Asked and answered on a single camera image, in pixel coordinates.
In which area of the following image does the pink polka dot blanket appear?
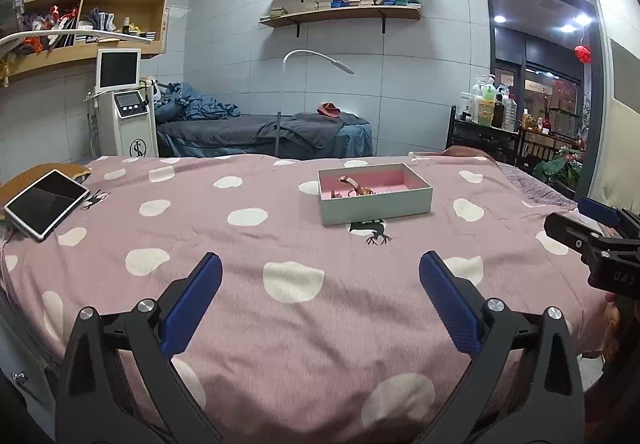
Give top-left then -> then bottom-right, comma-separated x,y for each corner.
0,154 -> 608,444

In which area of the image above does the white framed tablet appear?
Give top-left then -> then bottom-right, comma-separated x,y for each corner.
4,169 -> 91,241

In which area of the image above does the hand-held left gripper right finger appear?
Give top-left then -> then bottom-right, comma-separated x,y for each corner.
419,250 -> 586,444

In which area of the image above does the green potted plant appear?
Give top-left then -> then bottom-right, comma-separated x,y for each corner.
532,149 -> 583,186

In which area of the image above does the grey massage bed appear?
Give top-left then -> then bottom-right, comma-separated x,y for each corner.
155,111 -> 375,160

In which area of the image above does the white beauty machine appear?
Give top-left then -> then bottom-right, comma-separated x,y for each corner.
85,49 -> 161,158

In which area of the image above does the group of bottles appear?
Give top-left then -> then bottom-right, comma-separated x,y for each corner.
460,73 -> 518,132

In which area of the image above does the pale green jewelry box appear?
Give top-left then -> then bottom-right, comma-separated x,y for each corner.
317,163 -> 433,227

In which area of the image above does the grey quilted mattress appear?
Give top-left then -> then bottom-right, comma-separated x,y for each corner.
500,161 -> 578,211

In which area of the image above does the mustard cushion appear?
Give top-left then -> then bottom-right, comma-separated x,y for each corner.
0,163 -> 92,187

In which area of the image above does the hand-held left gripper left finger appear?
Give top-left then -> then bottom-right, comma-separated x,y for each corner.
55,251 -> 223,444

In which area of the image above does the person's right hand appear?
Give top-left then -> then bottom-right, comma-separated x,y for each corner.
601,291 -> 623,365

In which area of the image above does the brown cushion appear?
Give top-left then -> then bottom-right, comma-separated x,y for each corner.
410,145 -> 497,163

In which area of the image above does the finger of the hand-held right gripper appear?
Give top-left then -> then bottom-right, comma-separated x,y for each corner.
544,213 -> 640,295
577,196 -> 640,237

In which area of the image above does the grey towel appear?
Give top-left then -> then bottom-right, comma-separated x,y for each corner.
280,111 -> 371,148

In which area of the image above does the black metal rack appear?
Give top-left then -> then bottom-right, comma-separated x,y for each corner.
515,124 -> 583,175

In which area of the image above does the white floor lamp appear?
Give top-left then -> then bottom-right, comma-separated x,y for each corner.
276,49 -> 356,157

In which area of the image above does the pink strap wristwatch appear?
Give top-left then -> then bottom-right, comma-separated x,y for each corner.
330,175 -> 376,199

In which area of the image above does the black trolley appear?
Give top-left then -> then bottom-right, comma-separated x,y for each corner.
446,105 -> 521,165

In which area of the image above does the crumpled blue blanket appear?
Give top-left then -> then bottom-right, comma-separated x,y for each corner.
152,81 -> 241,121

